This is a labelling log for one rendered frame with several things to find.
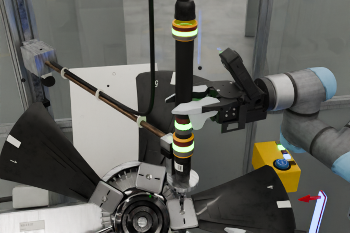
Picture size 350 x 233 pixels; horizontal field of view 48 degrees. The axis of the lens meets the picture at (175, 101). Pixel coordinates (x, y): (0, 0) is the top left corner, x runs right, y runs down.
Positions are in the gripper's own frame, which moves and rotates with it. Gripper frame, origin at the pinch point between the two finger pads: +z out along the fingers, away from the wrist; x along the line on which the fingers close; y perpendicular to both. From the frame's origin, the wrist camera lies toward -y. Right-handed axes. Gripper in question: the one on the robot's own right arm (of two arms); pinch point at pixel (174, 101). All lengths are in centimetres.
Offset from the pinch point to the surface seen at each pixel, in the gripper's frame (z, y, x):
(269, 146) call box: -42, 42, 28
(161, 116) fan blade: -1.3, 12.4, 13.9
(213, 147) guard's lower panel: -40, 68, 65
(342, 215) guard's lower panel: -112, 124, 52
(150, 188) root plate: 4.7, 25.0, 4.4
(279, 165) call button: -40, 41, 17
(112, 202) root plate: 13.6, 27.2, 5.1
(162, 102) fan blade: -2.3, 10.1, 16.5
